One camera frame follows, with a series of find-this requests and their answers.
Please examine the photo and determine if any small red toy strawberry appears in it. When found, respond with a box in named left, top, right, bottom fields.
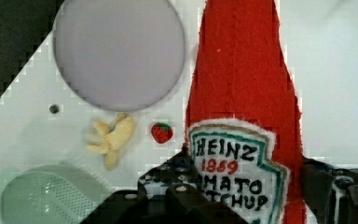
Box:
left=151, top=122, right=173, bottom=144

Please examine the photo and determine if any green perforated colander basket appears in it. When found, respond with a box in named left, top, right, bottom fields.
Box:
left=0, top=164, right=110, bottom=224

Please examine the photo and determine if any lilac round plate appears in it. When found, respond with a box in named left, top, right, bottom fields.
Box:
left=53, top=0, right=186, bottom=112

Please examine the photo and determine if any red plush ketchup bottle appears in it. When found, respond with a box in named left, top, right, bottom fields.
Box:
left=186, top=0, right=306, bottom=224

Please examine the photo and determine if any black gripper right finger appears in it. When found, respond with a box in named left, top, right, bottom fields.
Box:
left=301, top=158, right=358, bottom=224

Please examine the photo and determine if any yellow peeled toy banana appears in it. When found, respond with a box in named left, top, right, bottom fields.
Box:
left=86, top=113, right=135, bottom=170

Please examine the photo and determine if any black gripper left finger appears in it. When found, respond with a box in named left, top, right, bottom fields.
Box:
left=80, top=149, right=248, bottom=224

